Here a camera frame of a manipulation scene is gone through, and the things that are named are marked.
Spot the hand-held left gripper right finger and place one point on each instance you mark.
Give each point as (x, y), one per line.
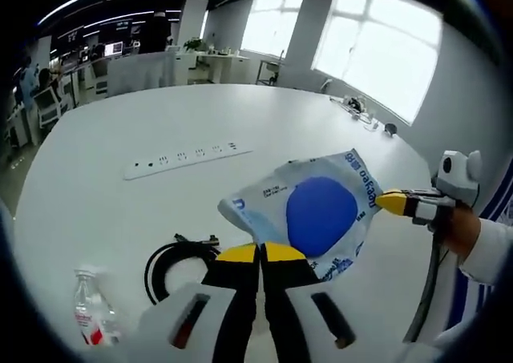
(288, 291)

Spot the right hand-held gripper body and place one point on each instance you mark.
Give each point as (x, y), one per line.
(457, 178)

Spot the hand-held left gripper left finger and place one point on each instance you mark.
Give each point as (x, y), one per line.
(236, 299)

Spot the clear package with blue disc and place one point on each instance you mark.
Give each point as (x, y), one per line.
(320, 219)

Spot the clear water bottle red label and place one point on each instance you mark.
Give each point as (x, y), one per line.
(94, 315)

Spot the person's right hand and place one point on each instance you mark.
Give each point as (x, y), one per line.
(463, 231)

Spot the small black object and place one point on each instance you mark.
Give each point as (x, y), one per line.
(390, 129)

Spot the white power strip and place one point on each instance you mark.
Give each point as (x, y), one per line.
(188, 158)

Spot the large window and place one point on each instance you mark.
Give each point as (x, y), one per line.
(376, 50)

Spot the small window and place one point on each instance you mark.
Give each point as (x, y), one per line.
(272, 22)

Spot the white desk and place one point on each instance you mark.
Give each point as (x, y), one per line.
(224, 66)

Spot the white partition counter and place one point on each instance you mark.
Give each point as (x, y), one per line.
(136, 74)

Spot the potted green plant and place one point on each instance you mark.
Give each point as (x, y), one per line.
(194, 45)

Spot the white office chair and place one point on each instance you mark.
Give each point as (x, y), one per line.
(49, 106)

